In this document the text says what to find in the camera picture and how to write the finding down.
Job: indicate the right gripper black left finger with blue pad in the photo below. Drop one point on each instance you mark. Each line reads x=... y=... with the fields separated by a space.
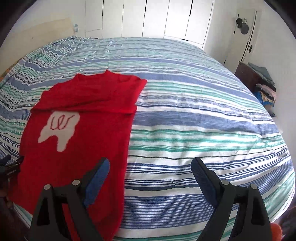
x=49 y=222

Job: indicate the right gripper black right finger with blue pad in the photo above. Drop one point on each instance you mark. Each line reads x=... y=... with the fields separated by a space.
x=251 y=222

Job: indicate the red knit sweater white print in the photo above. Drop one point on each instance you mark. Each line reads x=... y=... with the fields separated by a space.
x=73 y=126

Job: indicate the pile of folded clothes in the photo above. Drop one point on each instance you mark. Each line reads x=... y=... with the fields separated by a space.
x=264 y=90

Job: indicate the red orange garment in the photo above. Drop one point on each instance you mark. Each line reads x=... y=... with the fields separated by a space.
x=276 y=232

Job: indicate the orange patterned bed sheet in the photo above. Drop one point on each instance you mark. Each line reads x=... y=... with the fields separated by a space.
x=6 y=72

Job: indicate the beige padded headboard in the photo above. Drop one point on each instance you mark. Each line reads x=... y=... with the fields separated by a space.
x=17 y=45

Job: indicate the blue green striped bedspread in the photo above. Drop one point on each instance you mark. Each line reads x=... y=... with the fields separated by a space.
x=191 y=106

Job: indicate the dark wooden side table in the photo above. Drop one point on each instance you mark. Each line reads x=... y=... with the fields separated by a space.
x=247 y=76

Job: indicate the dark hat on door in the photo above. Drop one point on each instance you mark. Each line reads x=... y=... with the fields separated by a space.
x=242 y=25

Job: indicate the white built-in wardrobe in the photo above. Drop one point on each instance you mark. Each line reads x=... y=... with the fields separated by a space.
x=178 y=20

